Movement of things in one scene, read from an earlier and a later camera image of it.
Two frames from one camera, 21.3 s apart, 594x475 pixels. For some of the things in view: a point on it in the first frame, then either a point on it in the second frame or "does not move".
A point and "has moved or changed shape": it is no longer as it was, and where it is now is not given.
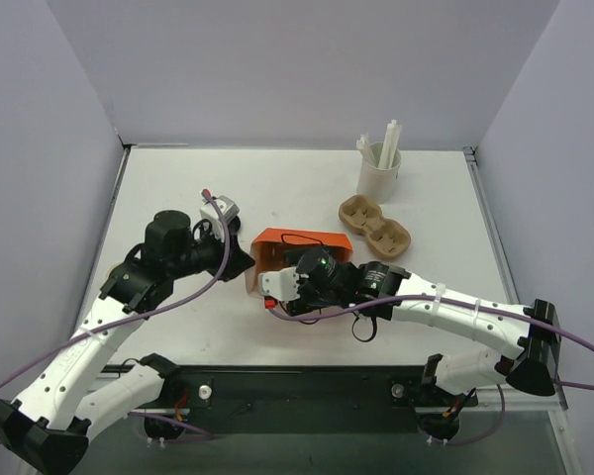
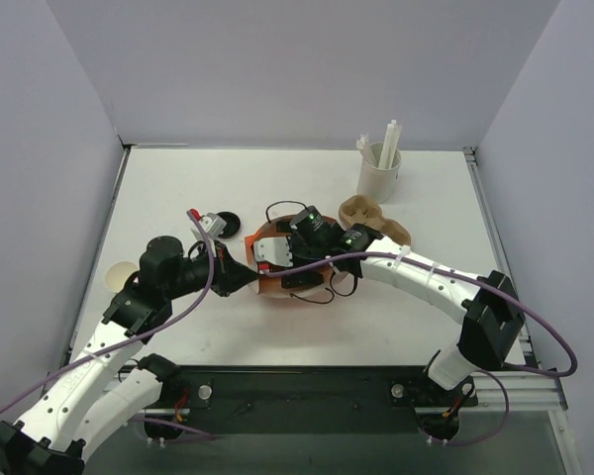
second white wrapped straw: [363, 143] does not move
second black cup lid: [234, 225] does not move
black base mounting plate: [303, 399] does not move
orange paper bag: [273, 248] has moved or changed shape
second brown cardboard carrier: [385, 237] does not move
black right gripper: [294, 302] -> [297, 256]
